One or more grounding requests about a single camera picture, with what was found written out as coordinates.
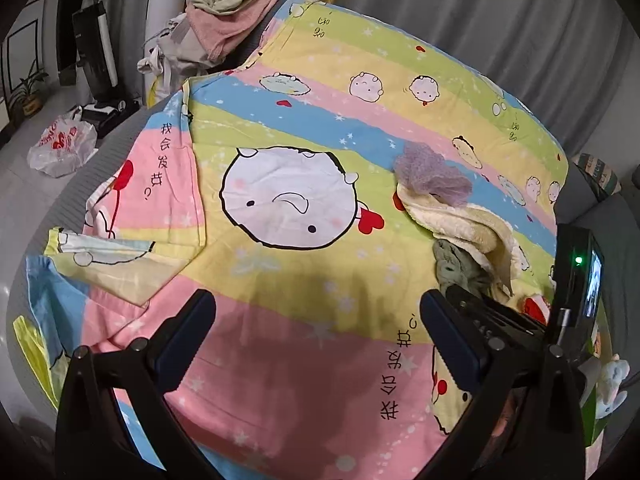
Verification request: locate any dark grey sofa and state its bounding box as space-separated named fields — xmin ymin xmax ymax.
xmin=554 ymin=164 xmax=640 ymax=460

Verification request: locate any pile of pink green clothes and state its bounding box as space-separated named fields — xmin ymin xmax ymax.
xmin=137 ymin=0 xmax=278 ymax=106

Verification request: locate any green storage box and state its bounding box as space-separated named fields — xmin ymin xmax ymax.
xmin=582 ymin=301 xmax=615 ymax=457

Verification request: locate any right human hand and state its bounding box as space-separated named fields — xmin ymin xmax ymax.
xmin=490 ymin=390 xmax=520 ymax=439

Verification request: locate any black camera box green LED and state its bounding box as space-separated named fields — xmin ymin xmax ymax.
xmin=544 ymin=224 xmax=604 ymax=362

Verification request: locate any cream yellow fluffy towel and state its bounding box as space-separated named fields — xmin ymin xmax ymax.
xmin=396 ymin=183 xmax=521 ymax=297

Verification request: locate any purple fluffy cloth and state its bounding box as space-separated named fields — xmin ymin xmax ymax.
xmin=393 ymin=142 xmax=473 ymax=207

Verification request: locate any grey curtain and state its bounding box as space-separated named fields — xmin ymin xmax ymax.
xmin=103 ymin=0 xmax=639 ymax=156

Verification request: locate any light blue elephant plush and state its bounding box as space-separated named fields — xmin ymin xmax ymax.
xmin=578 ymin=354 xmax=630 ymax=420

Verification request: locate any colourful cartoon striped bedsheet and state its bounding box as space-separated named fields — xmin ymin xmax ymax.
xmin=14 ymin=0 xmax=568 ymax=479

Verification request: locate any potted plant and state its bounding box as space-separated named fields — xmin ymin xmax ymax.
xmin=9 ymin=70 xmax=49 ymax=120

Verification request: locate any white red plastic bag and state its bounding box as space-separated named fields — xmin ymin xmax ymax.
xmin=26 ymin=116 xmax=98 ymax=178

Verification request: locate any striped knitted cushion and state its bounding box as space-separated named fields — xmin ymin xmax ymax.
xmin=573 ymin=153 xmax=622 ymax=197

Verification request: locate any black floor appliance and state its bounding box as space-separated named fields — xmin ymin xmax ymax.
xmin=73 ymin=1 xmax=140 ymax=139

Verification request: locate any green fluffy scrunchie cloth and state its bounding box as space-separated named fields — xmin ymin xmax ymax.
xmin=433 ymin=238 xmax=491 ymax=297

